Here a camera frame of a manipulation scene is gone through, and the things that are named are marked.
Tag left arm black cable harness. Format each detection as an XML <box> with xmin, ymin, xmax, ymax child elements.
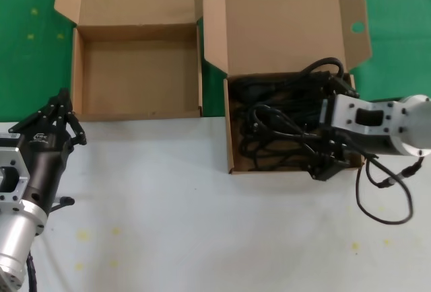
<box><xmin>25</xmin><ymin>250</ymin><xmax>38</xmax><ymax>292</ymax></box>

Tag plain open cardboard box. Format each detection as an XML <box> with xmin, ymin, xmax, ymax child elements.
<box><xmin>53</xmin><ymin>0</ymin><xmax>205</xmax><ymax>122</ymax></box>

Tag open cardboard box, holed flap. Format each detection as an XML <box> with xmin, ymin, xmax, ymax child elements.
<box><xmin>201</xmin><ymin>0</ymin><xmax>373</xmax><ymax>175</ymax></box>

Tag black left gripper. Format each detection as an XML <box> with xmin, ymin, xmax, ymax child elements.
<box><xmin>8</xmin><ymin>87</ymin><xmax>88</xmax><ymax>214</ymax></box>

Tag tangled thin black cables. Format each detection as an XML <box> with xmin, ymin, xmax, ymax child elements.
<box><xmin>232</xmin><ymin>96</ymin><xmax>337</xmax><ymax>174</ymax></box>

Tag right wrist cable, silver connector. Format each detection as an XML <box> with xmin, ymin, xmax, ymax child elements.
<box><xmin>356</xmin><ymin>153</ymin><xmax>426</xmax><ymax>224</ymax></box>

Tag left wrist black cable connector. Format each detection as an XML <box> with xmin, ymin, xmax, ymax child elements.
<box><xmin>50</xmin><ymin>196</ymin><xmax>75</xmax><ymax>214</ymax></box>

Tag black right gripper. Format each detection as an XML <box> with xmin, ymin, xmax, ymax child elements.
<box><xmin>308</xmin><ymin>75</ymin><xmax>381</xmax><ymax>182</ymax></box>

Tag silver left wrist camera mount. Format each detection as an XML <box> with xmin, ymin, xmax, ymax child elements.
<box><xmin>0</xmin><ymin>135</ymin><xmax>33</xmax><ymax>209</ymax></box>

